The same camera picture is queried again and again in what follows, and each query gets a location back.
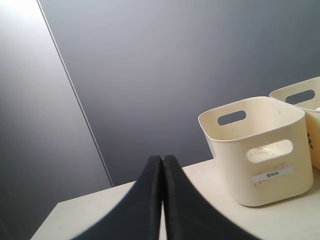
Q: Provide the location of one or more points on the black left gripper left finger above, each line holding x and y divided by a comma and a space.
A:
137, 216

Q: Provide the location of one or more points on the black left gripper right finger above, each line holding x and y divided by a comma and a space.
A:
188, 215

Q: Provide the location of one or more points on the cream middle storage bin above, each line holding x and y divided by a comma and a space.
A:
306, 96

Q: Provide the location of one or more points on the cream storage bin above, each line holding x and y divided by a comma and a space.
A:
306, 96
262, 146

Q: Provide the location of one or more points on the cream left storage bin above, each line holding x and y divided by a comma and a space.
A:
262, 146

